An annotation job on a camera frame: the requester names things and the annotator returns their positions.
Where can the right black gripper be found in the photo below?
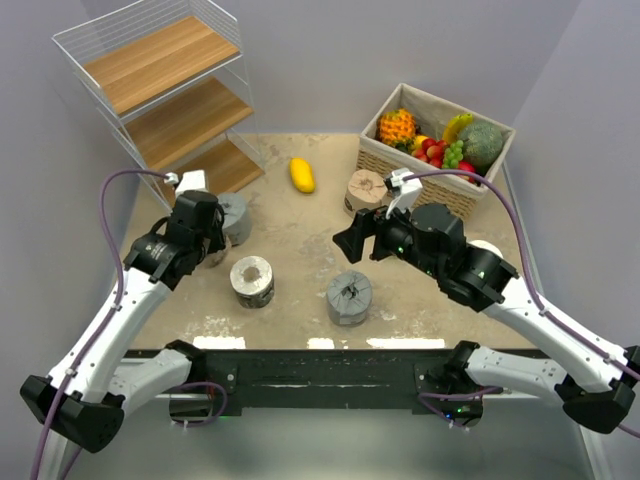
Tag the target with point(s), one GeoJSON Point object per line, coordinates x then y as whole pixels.
{"type": "Point", "coordinates": [368, 222]}

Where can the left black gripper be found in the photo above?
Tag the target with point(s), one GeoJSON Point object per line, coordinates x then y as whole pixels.
{"type": "Point", "coordinates": [218, 240]}

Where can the brown paper towel roll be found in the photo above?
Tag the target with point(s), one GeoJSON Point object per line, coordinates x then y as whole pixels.
{"type": "Point", "coordinates": [214, 259]}

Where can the grey paper towel roll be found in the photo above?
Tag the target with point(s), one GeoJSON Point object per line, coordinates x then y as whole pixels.
{"type": "Point", "coordinates": [237, 221]}

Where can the brown roll with black print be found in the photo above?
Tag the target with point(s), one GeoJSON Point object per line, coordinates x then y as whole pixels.
{"type": "Point", "coordinates": [365, 189]}

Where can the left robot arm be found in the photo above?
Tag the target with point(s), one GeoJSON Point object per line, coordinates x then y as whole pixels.
{"type": "Point", "coordinates": [84, 398]}

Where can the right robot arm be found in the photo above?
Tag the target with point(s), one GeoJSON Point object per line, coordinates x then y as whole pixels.
{"type": "Point", "coordinates": [591, 379]}

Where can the dark grey wrapped towel roll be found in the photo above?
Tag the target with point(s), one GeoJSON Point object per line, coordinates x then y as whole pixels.
{"type": "Point", "coordinates": [349, 297]}

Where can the white and grey towel roll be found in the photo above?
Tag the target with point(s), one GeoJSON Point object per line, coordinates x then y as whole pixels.
{"type": "Point", "coordinates": [252, 280]}

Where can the yellow mango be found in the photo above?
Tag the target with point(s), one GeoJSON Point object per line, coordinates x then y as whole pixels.
{"type": "Point", "coordinates": [302, 175]}

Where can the red apples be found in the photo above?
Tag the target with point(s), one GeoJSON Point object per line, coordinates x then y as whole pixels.
{"type": "Point", "coordinates": [432, 152]}

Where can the woven fruit basket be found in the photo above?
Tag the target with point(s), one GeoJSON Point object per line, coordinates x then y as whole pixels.
{"type": "Point", "coordinates": [432, 114]}

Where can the pineapple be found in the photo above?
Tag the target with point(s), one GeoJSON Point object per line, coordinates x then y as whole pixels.
{"type": "Point", "coordinates": [396, 128]}

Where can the white paper towel roll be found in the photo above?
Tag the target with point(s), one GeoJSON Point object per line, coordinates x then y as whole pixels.
{"type": "Point", "coordinates": [482, 244]}

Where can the green grapes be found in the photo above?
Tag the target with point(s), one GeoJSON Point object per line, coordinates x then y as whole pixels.
{"type": "Point", "coordinates": [453, 155]}

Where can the yellow banana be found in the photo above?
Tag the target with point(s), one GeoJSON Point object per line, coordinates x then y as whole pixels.
{"type": "Point", "coordinates": [455, 125]}

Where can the green melon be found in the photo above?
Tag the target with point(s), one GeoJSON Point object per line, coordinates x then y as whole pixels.
{"type": "Point", "coordinates": [482, 143]}

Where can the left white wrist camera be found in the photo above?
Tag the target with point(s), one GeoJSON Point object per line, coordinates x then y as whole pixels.
{"type": "Point", "coordinates": [195, 180]}

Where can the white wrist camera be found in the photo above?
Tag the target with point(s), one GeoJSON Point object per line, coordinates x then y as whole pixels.
{"type": "Point", "coordinates": [195, 180]}
{"type": "Point", "coordinates": [404, 189]}

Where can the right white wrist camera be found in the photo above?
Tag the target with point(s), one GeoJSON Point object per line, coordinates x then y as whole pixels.
{"type": "Point", "coordinates": [404, 189]}

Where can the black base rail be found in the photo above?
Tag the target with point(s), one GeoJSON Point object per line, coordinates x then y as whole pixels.
{"type": "Point", "coordinates": [233, 381]}

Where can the white wire wooden shelf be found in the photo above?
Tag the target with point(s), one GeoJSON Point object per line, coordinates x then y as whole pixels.
{"type": "Point", "coordinates": [171, 80]}

